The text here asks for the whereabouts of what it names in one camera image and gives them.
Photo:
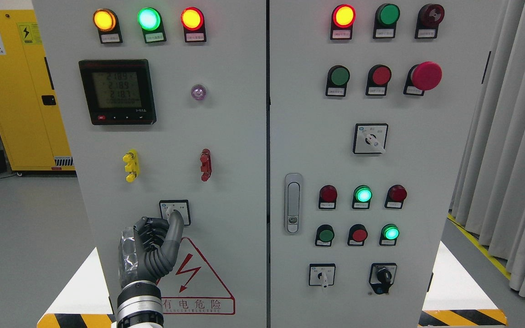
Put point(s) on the small purple clear lamp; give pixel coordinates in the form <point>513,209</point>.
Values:
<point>199,92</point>

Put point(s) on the silver black robot forearm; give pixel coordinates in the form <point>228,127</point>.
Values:
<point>139,306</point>

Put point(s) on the dark red lamp lower right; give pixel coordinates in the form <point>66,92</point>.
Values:
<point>395,197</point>

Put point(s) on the green lit push button lower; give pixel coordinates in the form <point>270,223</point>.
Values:
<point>389,235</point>

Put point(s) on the yellow indicator lamp top left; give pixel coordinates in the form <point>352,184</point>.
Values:
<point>107,24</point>

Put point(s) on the green lit lamp top left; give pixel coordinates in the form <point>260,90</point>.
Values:
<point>151,25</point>

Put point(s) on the right yellow black base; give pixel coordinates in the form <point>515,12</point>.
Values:
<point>455,300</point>

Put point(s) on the red push button upper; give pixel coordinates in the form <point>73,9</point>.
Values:
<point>377,80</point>

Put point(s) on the red terminal connector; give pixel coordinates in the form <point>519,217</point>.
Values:
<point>206,164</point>

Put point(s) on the yellow safety storage cabinet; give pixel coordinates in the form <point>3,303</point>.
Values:
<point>31,127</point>

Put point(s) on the red lit lamp top right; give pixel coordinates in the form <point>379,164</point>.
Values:
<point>342,22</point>

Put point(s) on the yellow black base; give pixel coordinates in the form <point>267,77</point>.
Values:
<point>455,300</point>
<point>84,302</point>

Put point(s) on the black digital power meter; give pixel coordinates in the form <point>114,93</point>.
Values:
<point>118,92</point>

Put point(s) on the left yellow black base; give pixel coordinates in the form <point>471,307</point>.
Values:
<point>84,302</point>

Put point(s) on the dark red lamp lower left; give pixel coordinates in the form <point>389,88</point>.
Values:
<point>327,198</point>

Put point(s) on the red push button lower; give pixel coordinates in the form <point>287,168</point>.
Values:
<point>357,235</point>

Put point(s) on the black knob selector switch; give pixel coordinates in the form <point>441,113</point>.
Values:
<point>382,277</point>

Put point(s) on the red electric hazard warning sticker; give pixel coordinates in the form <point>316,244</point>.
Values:
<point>193,287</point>

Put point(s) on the silver cabinet door handle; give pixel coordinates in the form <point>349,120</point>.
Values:
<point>292,192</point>

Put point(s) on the red emergency stop mushroom button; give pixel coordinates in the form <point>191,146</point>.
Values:
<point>422,77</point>

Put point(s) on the green push button upper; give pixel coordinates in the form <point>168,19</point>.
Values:
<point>337,81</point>

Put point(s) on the dark red lamp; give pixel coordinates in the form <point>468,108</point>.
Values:
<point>327,198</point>
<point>395,197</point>

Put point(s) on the green lit lamp lower middle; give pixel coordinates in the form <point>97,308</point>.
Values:
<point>361,198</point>

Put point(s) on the grey black robotic hand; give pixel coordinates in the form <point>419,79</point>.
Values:
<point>148,250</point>

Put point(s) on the red lit lamp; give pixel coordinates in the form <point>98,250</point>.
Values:
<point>194,25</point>
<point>342,22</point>

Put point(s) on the grey curtain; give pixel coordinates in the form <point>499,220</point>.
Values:
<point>489,196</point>

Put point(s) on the green unlit lamp top right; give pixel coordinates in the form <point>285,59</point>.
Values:
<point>386,17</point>

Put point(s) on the grey electrical control cabinet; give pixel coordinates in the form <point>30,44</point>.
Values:
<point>265,65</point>

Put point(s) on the white rotary selector switch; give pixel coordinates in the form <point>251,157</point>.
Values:
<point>182,206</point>
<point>370,139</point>
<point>321,274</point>

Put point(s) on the red lit lamp top left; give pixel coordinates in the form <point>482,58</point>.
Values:
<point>194,25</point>

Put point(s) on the yellow terminal connector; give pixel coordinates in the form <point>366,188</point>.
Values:
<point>131,160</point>

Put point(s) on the dark red buzzer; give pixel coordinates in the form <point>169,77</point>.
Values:
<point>428,20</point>

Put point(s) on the red push button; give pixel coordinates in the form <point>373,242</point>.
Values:
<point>357,235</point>
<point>377,80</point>

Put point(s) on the green lit lamp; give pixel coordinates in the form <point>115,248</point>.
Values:
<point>151,25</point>
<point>361,198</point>

